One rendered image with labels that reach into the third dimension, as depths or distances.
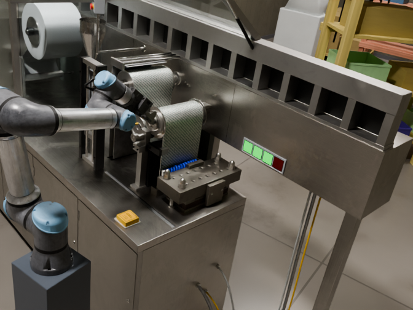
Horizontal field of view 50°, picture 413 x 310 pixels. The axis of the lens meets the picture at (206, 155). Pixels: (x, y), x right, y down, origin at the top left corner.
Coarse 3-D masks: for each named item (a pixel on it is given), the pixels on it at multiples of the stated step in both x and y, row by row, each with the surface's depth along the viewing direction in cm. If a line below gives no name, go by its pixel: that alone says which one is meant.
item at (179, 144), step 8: (200, 128) 215; (168, 136) 202; (176, 136) 206; (184, 136) 209; (192, 136) 213; (168, 144) 204; (176, 144) 208; (184, 144) 212; (192, 144) 216; (168, 152) 206; (176, 152) 210; (184, 152) 214; (192, 152) 219; (160, 160) 206; (168, 160) 209; (176, 160) 213; (184, 160) 217; (160, 168) 207
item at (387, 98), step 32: (128, 0) 248; (128, 32) 256; (160, 32) 243; (192, 32) 217; (224, 32) 202; (192, 64) 223; (224, 64) 217; (256, 64) 193; (288, 64) 181; (320, 64) 172; (288, 96) 188; (320, 96) 175; (352, 96) 164; (384, 96) 155; (352, 128) 172; (384, 128) 158
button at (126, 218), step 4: (124, 212) 193; (128, 212) 194; (132, 212) 194; (120, 216) 191; (124, 216) 191; (128, 216) 191; (132, 216) 192; (136, 216) 192; (120, 220) 190; (124, 220) 188; (128, 220) 189; (132, 220) 189; (136, 220) 191; (124, 224) 188; (128, 224) 189; (132, 224) 190
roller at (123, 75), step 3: (123, 72) 211; (171, 72) 223; (120, 75) 213; (123, 75) 212; (126, 75) 210; (129, 75) 208; (117, 78) 216; (120, 78) 214; (123, 78) 212; (126, 78) 210; (129, 78) 208; (174, 78) 224; (129, 81) 209; (132, 81) 207; (174, 81) 224; (129, 84) 210; (132, 84) 208; (174, 84) 224; (129, 87) 210
